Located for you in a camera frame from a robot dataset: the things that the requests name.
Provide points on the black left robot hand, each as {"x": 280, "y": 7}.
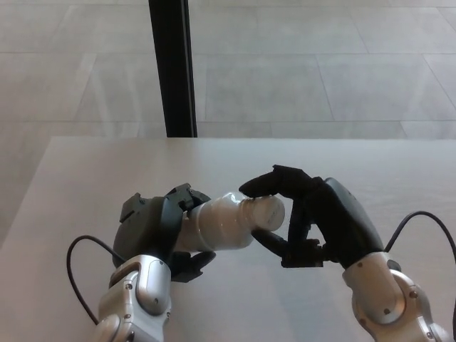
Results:
{"x": 149, "y": 224}

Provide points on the clear plastic bottle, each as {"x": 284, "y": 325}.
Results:
{"x": 221, "y": 224}

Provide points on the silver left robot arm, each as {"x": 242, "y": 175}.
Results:
{"x": 135, "y": 303}

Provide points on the black window frame post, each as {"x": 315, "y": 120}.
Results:
{"x": 171, "y": 67}

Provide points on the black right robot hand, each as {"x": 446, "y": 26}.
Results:
{"x": 320, "y": 221}

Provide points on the white bottle cap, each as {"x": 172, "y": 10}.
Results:
{"x": 270, "y": 213}

